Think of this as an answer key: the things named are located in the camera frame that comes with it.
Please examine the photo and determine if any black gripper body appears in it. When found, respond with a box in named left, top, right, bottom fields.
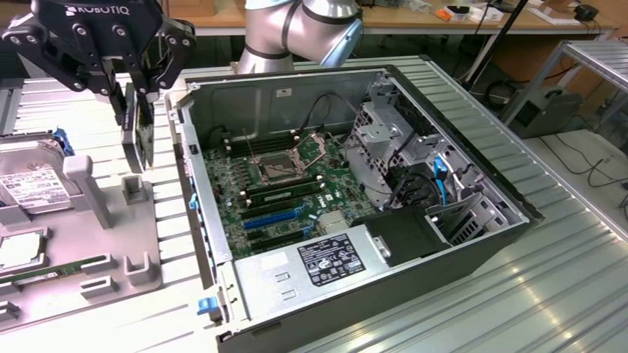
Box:
left=29, top=0, right=165, bottom=73

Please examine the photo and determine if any green graphics card black cooler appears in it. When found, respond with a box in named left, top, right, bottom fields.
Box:
left=120, top=35, right=167, bottom=174

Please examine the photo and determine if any black RAM slot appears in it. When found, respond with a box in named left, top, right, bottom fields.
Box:
left=224, top=132, right=301, bottom=149
left=240, top=174, right=325, bottom=195
left=225, top=140, right=301, bottom=157
left=240, top=176, right=325, bottom=198
left=243, top=179, right=325, bottom=200
left=223, top=129, right=301, bottom=145
left=225, top=136, right=301, bottom=152

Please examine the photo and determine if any thin metal locking lever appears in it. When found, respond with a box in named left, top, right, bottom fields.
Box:
left=243, top=127, right=259, bottom=165

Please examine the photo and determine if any silver hard disk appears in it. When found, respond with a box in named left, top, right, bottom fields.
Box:
left=0, top=138, right=83, bottom=216

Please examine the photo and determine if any silver CPU socket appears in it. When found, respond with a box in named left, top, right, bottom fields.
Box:
left=252, top=150, right=303, bottom=185

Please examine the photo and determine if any metal socket cover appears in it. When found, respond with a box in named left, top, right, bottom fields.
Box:
left=292, top=132, right=328, bottom=172

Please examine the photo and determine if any blue expansion card retainer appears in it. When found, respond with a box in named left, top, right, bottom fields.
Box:
left=185, top=176, right=220, bottom=268

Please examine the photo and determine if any green motherboard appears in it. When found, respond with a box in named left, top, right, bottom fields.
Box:
left=203, top=132, right=373, bottom=257

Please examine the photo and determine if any green RAM stick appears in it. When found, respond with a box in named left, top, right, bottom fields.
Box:
left=0, top=257, right=107, bottom=286
left=247, top=182, right=323, bottom=206

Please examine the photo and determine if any perforated silver drive cage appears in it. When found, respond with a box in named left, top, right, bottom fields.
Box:
left=343, top=99, right=480, bottom=207

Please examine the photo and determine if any grey parts rack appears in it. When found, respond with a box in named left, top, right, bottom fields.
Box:
left=0, top=154, right=165, bottom=334

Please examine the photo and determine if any long black expansion slot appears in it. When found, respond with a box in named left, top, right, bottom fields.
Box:
left=239, top=202, right=304, bottom=221
left=247, top=229, right=308, bottom=249
left=251, top=240, right=305, bottom=255

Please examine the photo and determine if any wooden workbench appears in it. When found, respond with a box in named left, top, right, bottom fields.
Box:
left=0, top=0, right=620, bottom=38

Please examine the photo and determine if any blue expansion slot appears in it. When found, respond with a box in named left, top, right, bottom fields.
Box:
left=241, top=207, right=303, bottom=229

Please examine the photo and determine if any silver CPU chip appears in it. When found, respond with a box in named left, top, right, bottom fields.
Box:
left=0, top=233, right=43, bottom=271

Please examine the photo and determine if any silver chipset heatsink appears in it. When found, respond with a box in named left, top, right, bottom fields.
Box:
left=317, top=211, right=352, bottom=232

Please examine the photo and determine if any orange and white box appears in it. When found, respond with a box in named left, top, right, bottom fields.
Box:
left=433, top=4, right=505, bottom=23

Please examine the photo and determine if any black tripod pole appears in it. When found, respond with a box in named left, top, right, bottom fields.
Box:
left=463, top=0, right=533, bottom=91

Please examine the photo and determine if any grey power supply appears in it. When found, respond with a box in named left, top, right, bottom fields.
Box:
left=232, top=224, right=393, bottom=321

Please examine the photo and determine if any slotted silver disk bay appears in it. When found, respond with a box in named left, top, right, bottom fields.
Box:
left=424, top=190, right=515, bottom=247

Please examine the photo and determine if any white flat box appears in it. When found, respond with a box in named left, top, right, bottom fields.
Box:
left=527, top=0, right=583, bottom=26

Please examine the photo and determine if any black floor device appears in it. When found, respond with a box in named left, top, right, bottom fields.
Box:
left=509, top=89, right=585, bottom=140

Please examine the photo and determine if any black PC case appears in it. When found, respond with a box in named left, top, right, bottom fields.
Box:
left=161, top=64, right=545, bottom=345

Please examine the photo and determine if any black power adapter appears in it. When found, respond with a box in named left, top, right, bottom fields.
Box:
left=573, top=3, right=600, bottom=22

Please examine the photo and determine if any grey metal frame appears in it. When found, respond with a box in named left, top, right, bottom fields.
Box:
left=0, top=76, right=24, bottom=135

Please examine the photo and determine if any blue disk bracket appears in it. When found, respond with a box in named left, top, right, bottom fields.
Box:
left=48, top=126, right=76, bottom=157

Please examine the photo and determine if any thin black wire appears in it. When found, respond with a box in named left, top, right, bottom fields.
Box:
left=301, top=91, right=364, bottom=132

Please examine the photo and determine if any black cable bundle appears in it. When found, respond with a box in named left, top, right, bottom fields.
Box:
left=387, top=165, right=437, bottom=210

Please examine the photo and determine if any blue wire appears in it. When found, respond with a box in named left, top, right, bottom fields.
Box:
left=431, top=156, right=451, bottom=207

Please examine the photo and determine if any black coiled cable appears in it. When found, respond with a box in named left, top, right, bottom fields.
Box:
left=485, top=79, right=519, bottom=107

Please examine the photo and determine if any aluminium frame table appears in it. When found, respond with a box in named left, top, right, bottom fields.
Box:
left=500, top=39, right=628, bottom=135

